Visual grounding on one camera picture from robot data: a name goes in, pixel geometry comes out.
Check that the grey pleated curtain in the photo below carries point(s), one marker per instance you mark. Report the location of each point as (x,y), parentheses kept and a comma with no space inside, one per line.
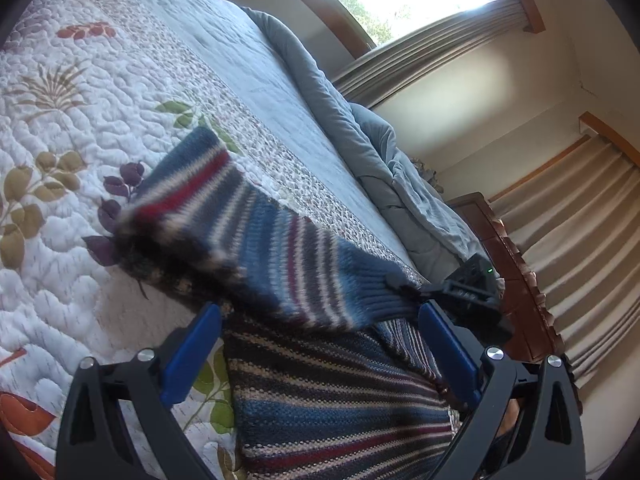
(425,45)

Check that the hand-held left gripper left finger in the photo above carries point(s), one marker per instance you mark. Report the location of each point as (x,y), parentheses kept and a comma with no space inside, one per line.
(192,355)

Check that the patterned pillow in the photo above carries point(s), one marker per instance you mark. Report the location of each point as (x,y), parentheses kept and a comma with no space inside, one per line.
(427,175)

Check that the floral quilted bedspread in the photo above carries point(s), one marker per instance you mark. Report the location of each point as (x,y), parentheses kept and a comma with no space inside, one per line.
(75,160)

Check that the dark wooden headboard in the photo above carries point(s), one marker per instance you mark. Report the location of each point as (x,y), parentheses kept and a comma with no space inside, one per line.
(505,270)

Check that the striped knit sweater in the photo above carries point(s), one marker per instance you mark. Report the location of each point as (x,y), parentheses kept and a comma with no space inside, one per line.
(300,410)

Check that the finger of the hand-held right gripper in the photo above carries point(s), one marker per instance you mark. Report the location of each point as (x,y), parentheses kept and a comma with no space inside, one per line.
(407,285)

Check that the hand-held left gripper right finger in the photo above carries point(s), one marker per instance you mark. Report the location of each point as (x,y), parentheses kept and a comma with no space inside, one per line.
(450,355)

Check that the light blue bed sheet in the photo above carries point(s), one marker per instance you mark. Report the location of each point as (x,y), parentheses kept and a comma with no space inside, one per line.
(260,85)

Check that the wooden curtain rail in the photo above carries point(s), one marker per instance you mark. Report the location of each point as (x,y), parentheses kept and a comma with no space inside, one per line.
(607,132)

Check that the beige pleated curtain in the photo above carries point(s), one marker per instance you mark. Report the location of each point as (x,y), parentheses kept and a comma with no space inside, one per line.
(575,260)

